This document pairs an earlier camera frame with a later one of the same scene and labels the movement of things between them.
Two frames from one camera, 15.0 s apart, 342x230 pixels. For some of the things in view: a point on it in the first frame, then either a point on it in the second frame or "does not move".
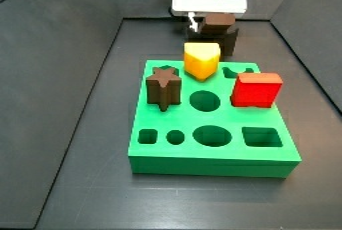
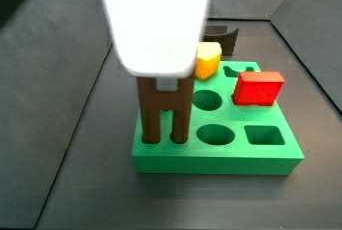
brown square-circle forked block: x=218 y=24 -> x=154 y=101
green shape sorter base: x=205 y=136 does not move
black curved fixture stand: x=225 y=39 does not move
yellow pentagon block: x=201 y=59 does not move
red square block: x=255 y=89 does not move
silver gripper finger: x=193 y=24 -> x=167 y=84
